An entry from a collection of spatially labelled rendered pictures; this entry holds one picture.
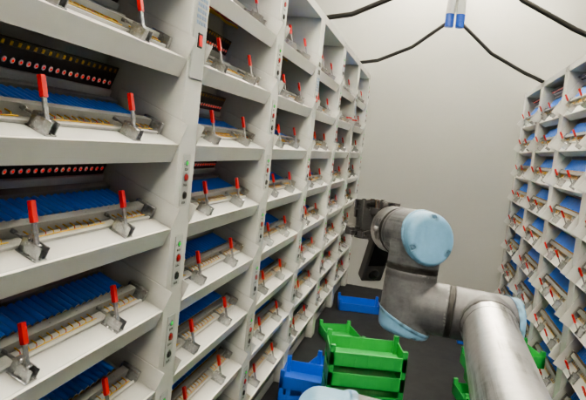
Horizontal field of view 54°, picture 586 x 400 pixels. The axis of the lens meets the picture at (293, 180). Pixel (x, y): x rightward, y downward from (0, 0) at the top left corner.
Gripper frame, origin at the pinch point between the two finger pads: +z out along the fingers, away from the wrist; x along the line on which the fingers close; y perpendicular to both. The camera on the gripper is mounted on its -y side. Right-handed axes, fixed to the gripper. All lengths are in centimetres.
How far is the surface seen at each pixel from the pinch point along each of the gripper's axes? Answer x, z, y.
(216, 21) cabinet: 28, 72, 61
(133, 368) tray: 45, 15, -38
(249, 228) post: 9, 75, -8
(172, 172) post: 41.1, 11.1, 8.7
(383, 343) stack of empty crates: -57, 97, -54
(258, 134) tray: 10, 72, 25
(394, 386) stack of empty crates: -54, 78, -65
